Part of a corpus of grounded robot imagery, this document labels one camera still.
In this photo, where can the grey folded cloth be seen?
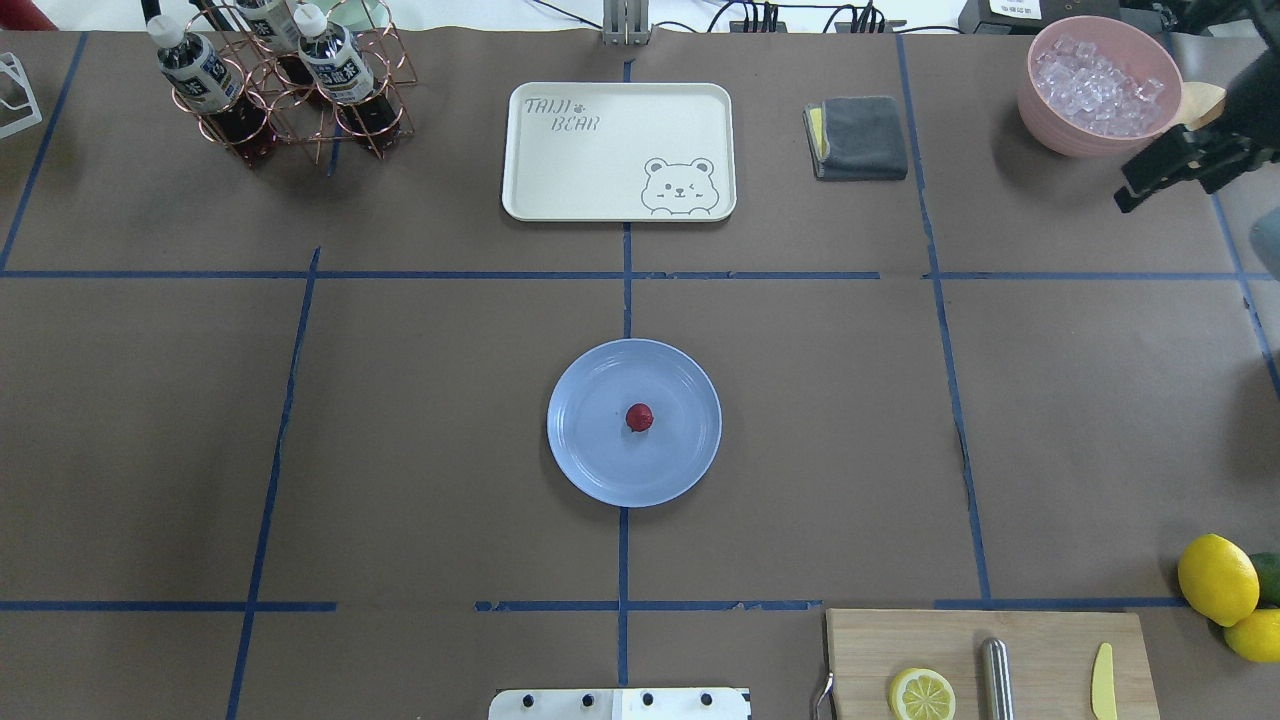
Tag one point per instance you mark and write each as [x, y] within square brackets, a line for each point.
[856, 139]

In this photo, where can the yellow lemon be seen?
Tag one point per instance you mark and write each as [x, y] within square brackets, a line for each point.
[1255, 638]
[1218, 580]

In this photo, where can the blue plate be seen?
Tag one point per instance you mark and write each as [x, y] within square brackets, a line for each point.
[595, 450]

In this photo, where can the green lime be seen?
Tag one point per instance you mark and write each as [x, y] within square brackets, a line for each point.
[1266, 565]

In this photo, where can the small yellow knife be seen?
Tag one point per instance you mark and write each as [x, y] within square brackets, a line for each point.
[1103, 688]

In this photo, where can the dark drink bottle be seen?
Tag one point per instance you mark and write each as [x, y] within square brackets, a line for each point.
[273, 25]
[333, 57]
[211, 88]

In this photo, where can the aluminium frame post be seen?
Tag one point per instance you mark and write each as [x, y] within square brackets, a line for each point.
[626, 23]

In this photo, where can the silver black knife handle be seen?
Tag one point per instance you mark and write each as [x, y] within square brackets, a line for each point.
[996, 669]

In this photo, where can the white bear tray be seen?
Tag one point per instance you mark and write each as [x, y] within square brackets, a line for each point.
[619, 152]

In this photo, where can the lemon half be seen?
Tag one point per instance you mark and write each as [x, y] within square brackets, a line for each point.
[921, 693]

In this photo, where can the wooden cup stand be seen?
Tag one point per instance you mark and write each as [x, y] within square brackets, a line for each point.
[1200, 104]

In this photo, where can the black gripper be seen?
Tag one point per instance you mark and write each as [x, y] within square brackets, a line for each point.
[1226, 158]

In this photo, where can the pink bowl of ice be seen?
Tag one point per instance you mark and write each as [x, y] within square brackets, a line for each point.
[1094, 87]

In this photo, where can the red strawberry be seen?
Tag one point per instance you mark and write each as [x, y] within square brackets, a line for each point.
[639, 418]

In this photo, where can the copper wire bottle rack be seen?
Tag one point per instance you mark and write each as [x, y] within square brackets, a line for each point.
[301, 117]

